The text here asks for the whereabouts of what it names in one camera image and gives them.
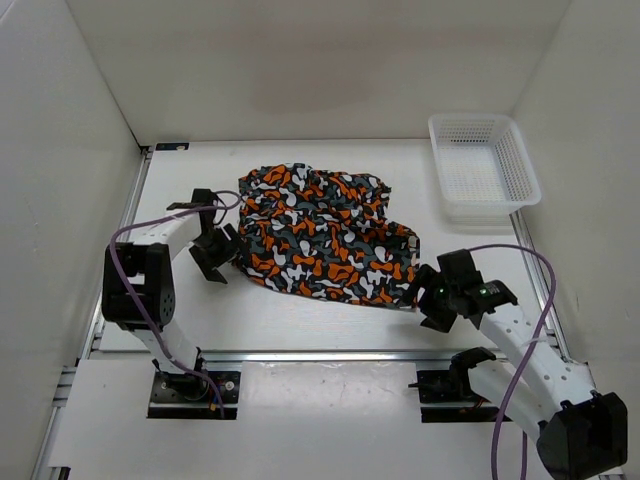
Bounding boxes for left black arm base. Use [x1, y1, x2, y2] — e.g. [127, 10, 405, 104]
[147, 360, 241, 420]

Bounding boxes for orange black camouflage shorts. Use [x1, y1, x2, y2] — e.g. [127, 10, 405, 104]
[236, 163, 420, 310]

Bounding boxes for white plastic mesh basket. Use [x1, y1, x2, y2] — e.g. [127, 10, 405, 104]
[428, 113, 542, 235]

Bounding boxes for front aluminium rail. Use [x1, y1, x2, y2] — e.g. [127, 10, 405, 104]
[199, 348, 571, 365]

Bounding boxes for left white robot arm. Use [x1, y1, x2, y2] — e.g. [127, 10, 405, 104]
[101, 189, 244, 400]

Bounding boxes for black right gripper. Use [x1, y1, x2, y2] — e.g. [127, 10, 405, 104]
[395, 263, 458, 333]

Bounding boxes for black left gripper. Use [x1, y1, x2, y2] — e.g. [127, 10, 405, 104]
[189, 223, 250, 284]

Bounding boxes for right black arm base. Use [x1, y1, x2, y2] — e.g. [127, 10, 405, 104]
[408, 347, 498, 424]

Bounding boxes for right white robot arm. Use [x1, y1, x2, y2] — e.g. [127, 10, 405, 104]
[405, 249, 628, 479]

